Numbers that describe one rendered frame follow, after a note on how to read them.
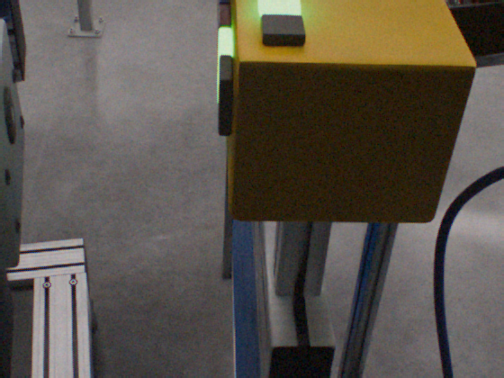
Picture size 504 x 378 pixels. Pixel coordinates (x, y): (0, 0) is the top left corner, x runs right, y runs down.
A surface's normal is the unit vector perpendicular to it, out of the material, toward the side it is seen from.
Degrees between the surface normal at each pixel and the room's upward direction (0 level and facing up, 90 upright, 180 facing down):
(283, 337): 0
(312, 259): 90
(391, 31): 0
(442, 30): 0
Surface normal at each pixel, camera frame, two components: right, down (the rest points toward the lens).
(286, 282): 0.04, 0.65
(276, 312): 0.05, -0.77
